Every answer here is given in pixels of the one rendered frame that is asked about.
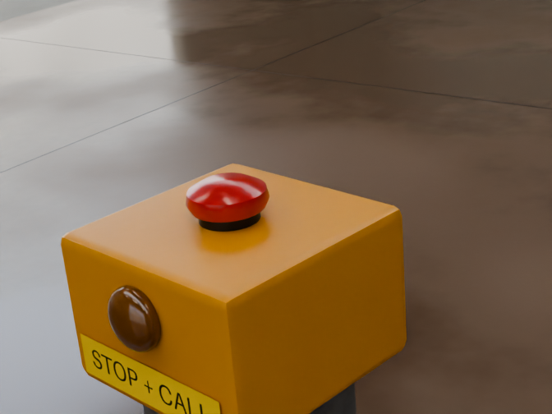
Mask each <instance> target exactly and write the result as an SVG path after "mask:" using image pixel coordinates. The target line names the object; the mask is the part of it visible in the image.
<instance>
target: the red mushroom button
mask: <svg viewBox="0 0 552 414"><path fill-rule="evenodd" d="M268 200H269V192H268V189H267V186H266V183H265V182H264V181H262V180H261V179H259V178H257V177H253V176H249V175H246V174H243V173H239V172H226V173H220V174H215V175H213V176H210V177H207V178H205V179H203V180H202V181H200V182H197V183H196V184H194V185H193V186H191V187H190V188H189V189H188V191H187V193H186V207H187V208H188V209H189V211H190V212H191V214H192V215H193V216H194V217H196V218H197V219H200V220H203V221H207V222H214V223H226V222H233V221H238V220H243V219H248V218H250V217H252V216H255V215H257V214H258V213H260V212H261V211H262V210H264V208H265V206H266V205H267V203H268Z"/></svg>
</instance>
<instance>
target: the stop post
mask: <svg viewBox="0 0 552 414"><path fill-rule="evenodd" d="M220 173H243V174H246V175H249V176H253V177H257V178H259V179H261V180H262V181H264V182H265V183H266V186H267V189H268V192H269V200H268V203H267V205H266V206H265V208H264V210H262V211H261V212H260V213H258V214H257V215H255V216H252V217H250V218H246V219H243V220H238V221H233V222H226V223H214V222H207V221H203V220H200V219H197V218H196V217H194V216H193V215H192V214H191V212H190V211H189V209H188V208H187V207H186V193H187V191H188V189H189V188H190V187H191V186H193V185H194V184H196V183H197V182H200V181H202V180H203V179H205V178H207V177H210V176H213V175H215V174H220ZM61 248H62V257H63V261H64V266H65V270H66V276H67V284H68V289H69V294H70V298H71V307H72V312H73V317H74V321H75V326H76V335H77V340H78V344H79V349H80V358H81V363H82V366H83V368H84V370H85V372H86V373H87V374H88V376H90V377H92V378H94V379H96V380H98V381H99V382H101V383H103V384H106V385H107V386H109V387H110V388H112V389H115V390H117V391H118V392H120V393H122V394H124V395H126V396H127V397H129V398H131V399H133V400H135V401H137V402H138V403H141V404H143V408H144V414H357V405H356V392H355V382H356V381H358V380H359V379H360V378H362V377H363V376H365V375H367V374H368V373H369V372H371V371H372V370H373V369H375V368H376V367H378V366H380V365H381V364H383V363H384V362H385V361H387V360H388V359H389V358H391V357H393V356H394V355H396V354H397V353H399V352H400V351H402V349H403V348H404V346H405V343H406V341H407V328H406V306H405V283H404V262H403V218H402V215H401V212H400V210H399V209H398V208H397V207H396V206H394V205H388V204H385V203H382V202H379V201H375V200H370V199H366V198H363V197H360V196H357V195H351V194H348V193H345V192H341V191H336V190H333V189H329V188H326V187H323V186H317V185H314V184H311V183H308V182H302V181H299V180H296V179H292V178H289V177H284V176H280V175H277V174H274V173H271V172H266V171H262V170H259V169H255V168H250V167H247V166H243V165H240V164H235V163H232V164H229V165H227V166H225V167H222V168H220V169H217V170H215V171H213V172H210V173H207V174H205V175H204V176H201V177H198V178H196V179H194V180H191V181H189V182H186V183H184V184H182V185H180V186H176V187H174V188H173V189H170V190H168V191H165V192H163V193H160V194H158V195H155V196H153V197H151V198H149V199H147V200H143V201H141V202H139V203H137V204H135V205H132V206H129V207H127V208H125V209H122V210H120V211H117V212H116V213H113V214H110V215H108V216H106V217H103V218H101V219H98V220H96V221H94V222H92V223H88V224H86V225H85V226H82V227H80V228H77V229H75V230H72V231H70V232H67V233H66V234H65V235H64V236H63V237H62V240H61ZM125 285H131V286H133V287H136V288H139V289H140V290H141V291H142V292H143V293H144V294H145V295H146V296H147V297H148V298H149V299H150V300H151V302H152V304H153V305H154V308H155V310H156V311H157V314H158V316H159V321H160V325H161V336H160V340H159V343H158V344H157V346H156V347H155V348H154V349H152V350H151V351H149V352H134V351H132V350H130V349H129V348H127V347H126V346H124V345H123V344H122V343H121V342H120V341H119V340H118V338H117V337H116V336H115V334H114V332H113V330H112V328H111V326H110V323H109V321H108V299H109V298H110V296H111V294H112V293H113V291H114V290H115V289H117V288H118V287H121V286H125Z"/></svg>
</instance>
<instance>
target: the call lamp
mask: <svg viewBox="0 0 552 414"><path fill-rule="evenodd" d="M108 321H109V323H110V326H111V328H112V330H113V332H114V334H115V336H116V337H117V338H118V340H119V341H120V342H121V343H122V344H123V345H124V346H126V347H127V348H129V349H130V350H132V351H134V352H149V351H151V350H152V349H154V348H155V347H156V346H157V344H158V343H159V340H160V336H161V325H160V321H159V316H158V314H157V311H156V310H155V308H154V305H153V304H152V302H151V300H150V299H149V298H148V297H147V296H146V295H145V294H144V293H143V292H142V291H141V290H140V289H139V288H137V287H133V286H131V285H125V286H121V287H118V288H117V289H115V290H114V291H113V293H112V294H111V296H110V298H109V299H108Z"/></svg>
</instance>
